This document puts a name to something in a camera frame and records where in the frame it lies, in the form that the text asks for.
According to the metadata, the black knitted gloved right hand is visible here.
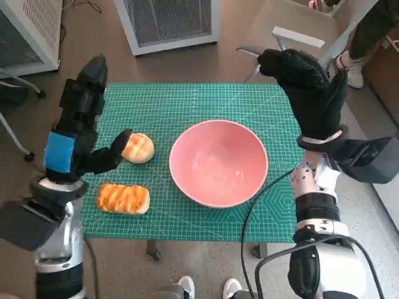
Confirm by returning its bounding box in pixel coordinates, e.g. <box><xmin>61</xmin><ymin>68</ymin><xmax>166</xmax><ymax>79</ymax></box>
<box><xmin>257</xmin><ymin>48</ymin><xmax>349</xmax><ymax>141</ymax></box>

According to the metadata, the bare black left hand blue tape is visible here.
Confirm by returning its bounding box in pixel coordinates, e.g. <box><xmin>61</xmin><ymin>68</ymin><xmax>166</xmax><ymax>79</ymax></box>
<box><xmin>43</xmin><ymin>54</ymin><xmax>133</xmax><ymax>183</ymax></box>

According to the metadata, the rectangular toy bread loaf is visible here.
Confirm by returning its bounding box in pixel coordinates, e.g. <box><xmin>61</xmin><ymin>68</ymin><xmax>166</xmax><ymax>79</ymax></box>
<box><xmin>97</xmin><ymin>183</ymin><xmax>151</xmax><ymax>216</ymax></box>

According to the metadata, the pink bowl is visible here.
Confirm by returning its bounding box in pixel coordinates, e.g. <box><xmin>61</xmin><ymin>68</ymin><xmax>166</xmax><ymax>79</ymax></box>
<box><xmin>169</xmin><ymin>120</ymin><xmax>269</xmax><ymax>209</ymax></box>

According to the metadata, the round toy bread bun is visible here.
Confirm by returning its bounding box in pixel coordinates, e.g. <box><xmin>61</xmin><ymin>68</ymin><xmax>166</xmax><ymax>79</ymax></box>
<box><xmin>120</xmin><ymin>133</ymin><xmax>155</xmax><ymax>164</ymax></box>

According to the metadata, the brown cardboard box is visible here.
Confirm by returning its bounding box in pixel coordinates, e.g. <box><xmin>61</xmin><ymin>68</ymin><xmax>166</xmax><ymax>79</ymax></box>
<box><xmin>363</xmin><ymin>34</ymin><xmax>399</xmax><ymax>122</ymax></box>

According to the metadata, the grey-legged swivel chair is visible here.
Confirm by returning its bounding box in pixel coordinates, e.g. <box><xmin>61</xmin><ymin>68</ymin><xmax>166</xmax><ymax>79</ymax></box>
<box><xmin>0</xmin><ymin>67</ymin><xmax>47</xmax><ymax>161</ymax></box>

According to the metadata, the beige office chair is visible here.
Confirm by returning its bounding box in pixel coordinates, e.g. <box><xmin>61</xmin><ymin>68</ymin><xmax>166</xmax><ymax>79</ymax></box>
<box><xmin>236</xmin><ymin>0</ymin><xmax>386</xmax><ymax>83</ymax></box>

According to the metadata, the green cutting mat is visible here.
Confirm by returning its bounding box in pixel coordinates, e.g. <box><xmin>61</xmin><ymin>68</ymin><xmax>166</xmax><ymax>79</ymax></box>
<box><xmin>80</xmin><ymin>82</ymin><xmax>309</xmax><ymax>242</ymax></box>

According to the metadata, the white side table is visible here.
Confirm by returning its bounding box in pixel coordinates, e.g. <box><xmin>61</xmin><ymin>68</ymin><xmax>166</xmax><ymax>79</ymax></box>
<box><xmin>372</xmin><ymin>182</ymin><xmax>399</xmax><ymax>225</ymax></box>

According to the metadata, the white perforated metal cabinet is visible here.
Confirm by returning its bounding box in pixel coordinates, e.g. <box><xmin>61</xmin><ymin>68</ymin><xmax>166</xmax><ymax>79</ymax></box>
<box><xmin>113</xmin><ymin>0</ymin><xmax>221</xmax><ymax>57</ymax></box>
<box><xmin>0</xmin><ymin>0</ymin><xmax>63</xmax><ymax>77</ymax></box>

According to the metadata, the white grey robot left foot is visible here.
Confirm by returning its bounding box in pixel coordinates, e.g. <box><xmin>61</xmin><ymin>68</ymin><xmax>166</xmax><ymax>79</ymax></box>
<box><xmin>152</xmin><ymin>275</ymin><xmax>196</xmax><ymax>299</ymax></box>

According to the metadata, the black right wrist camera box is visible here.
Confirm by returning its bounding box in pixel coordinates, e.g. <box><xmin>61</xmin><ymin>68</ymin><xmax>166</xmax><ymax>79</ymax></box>
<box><xmin>335</xmin><ymin>136</ymin><xmax>399</xmax><ymax>184</ymax></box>

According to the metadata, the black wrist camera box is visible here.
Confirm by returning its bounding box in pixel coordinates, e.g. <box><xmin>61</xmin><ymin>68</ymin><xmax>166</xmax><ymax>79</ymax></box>
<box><xmin>335</xmin><ymin>136</ymin><xmax>399</xmax><ymax>184</ymax></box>
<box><xmin>0</xmin><ymin>199</ymin><xmax>68</xmax><ymax>252</ymax></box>

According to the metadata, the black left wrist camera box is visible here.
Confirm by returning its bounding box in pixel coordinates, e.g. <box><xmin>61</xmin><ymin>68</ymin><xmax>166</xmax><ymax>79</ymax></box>
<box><xmin>0</xmin><ymin>199</ymin><xmax>68</xmax><ymax>252</ymax></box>

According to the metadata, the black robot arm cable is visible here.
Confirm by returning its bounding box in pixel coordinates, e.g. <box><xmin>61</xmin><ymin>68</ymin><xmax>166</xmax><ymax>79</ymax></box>
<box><xmin>240</xmin><ymin>169</ymin><xmax>296</xmax><ymax>299</ymax></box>
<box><xmin>254</xmin><ymin>235</ymin><xmax>386</xmax><ymax>299</ymax></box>
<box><xmin>84</xmin><ymin>239</ymin><xmax>100</xmax><ymax>299</ymax></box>

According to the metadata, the thin black floor cable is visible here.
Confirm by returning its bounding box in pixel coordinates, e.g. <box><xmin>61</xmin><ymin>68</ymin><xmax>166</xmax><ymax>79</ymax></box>
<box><xmin>60</xmin><ymin>0</ymin><xmax>103</xmax><ymax>43</ymax></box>

